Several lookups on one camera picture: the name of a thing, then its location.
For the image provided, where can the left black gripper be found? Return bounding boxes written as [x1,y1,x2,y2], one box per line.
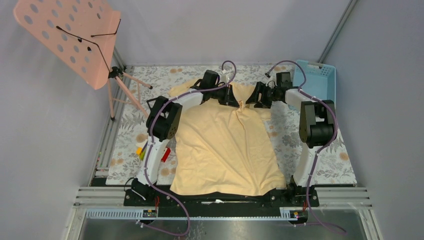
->
[209,84,239,108]

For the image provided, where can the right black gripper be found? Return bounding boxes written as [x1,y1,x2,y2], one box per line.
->
[245,81,280,110]

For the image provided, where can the yellow shirt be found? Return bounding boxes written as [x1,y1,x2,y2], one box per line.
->
[170,82,286,196]

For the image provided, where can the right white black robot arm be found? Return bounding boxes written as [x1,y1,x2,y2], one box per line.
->
[246,72,338,206]

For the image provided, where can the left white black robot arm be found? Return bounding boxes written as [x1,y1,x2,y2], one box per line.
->
[130,70,240,206]

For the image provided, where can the black open brooch case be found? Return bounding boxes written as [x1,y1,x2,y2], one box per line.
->
[146,97,161,116]

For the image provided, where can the floral patterned table mat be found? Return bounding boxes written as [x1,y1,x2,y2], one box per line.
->
[98,65,357,185]

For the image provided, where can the light blue plastic basket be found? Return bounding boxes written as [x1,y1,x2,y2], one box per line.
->
[296,59,337,104]

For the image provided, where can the red box with white squares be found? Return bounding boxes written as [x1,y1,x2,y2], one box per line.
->
[160,147,171,163]

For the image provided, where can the small multicolour block toy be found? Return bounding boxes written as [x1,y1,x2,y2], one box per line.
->
[135,141,148,161]

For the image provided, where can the pink perforated music stand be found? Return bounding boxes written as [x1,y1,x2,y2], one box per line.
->
[13,0,149,120]

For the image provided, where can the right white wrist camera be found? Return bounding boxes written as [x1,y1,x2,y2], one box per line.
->
[265,73,277,89]

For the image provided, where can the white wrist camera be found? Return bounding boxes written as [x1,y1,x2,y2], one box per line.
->
[265,73,277,89]
[220,69,234,84]

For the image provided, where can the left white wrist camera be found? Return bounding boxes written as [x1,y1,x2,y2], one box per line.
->
[220,69,234,84]

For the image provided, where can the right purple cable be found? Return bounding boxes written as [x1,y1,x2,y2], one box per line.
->
[264,60,348,235]

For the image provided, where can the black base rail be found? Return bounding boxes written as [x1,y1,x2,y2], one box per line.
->
[123,183,320,209]

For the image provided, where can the grey slotted cable duct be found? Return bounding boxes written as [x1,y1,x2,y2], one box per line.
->
[85,207,300,221]

